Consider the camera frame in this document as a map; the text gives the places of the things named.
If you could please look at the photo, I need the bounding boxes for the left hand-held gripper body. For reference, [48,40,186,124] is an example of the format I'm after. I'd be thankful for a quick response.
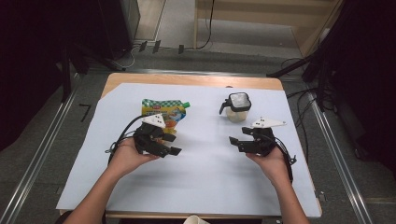
[133,114,167,157]

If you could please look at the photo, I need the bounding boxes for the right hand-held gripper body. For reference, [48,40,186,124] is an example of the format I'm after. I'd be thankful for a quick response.
[247,117,288,158]

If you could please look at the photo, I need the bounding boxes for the yellow spouted sauce pouch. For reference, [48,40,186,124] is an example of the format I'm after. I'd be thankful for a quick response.
[141,98,191,134]

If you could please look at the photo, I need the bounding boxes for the person's right hand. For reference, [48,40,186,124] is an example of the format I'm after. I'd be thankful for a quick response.
[246,145,292,189]

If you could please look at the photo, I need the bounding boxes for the person's left hand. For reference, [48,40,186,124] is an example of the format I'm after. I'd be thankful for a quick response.
[106,137,161,180]

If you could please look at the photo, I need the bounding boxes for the white paper cup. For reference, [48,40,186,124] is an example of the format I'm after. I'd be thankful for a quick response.
[182,214,211,224]

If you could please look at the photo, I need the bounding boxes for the black metal stand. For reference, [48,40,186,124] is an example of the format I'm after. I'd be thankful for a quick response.
[60,43,125,104]
[266,46,337,113]

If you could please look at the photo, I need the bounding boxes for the black cabinet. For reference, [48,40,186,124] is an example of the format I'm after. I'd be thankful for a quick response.
[99,0,141,61]

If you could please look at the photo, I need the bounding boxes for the dark curtain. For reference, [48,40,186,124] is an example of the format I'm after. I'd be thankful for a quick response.
[0,0,106,152]
[323,0,396,171]

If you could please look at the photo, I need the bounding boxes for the left hand-held gripper cable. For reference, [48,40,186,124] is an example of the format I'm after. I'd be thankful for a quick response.
[106,115,148,166]

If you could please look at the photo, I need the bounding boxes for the hand-held gripper cable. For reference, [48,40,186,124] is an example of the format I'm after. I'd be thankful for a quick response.
[106,115,148,166]
[274,136,297,185]

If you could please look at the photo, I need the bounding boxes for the right hand-held gripper cable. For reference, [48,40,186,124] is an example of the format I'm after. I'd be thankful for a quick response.
[274,136,297,185]

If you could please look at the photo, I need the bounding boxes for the black floor cables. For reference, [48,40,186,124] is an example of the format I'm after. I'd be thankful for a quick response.
[281,57,337,162]

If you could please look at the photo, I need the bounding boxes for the metal floor rail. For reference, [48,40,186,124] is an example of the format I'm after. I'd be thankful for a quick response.
[0,74,88,224]
[74,68,300,77]
[306,91,375,224]

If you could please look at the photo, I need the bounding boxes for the white floor cable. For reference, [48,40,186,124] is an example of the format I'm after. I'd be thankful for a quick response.
[118,45,148,70]

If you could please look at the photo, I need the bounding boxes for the black hanging cable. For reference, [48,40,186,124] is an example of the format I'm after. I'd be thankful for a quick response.
[183,0,217,51]

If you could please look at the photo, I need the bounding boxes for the light wooden shelf frame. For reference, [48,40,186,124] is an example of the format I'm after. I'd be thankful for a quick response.
[193,0,344,58]

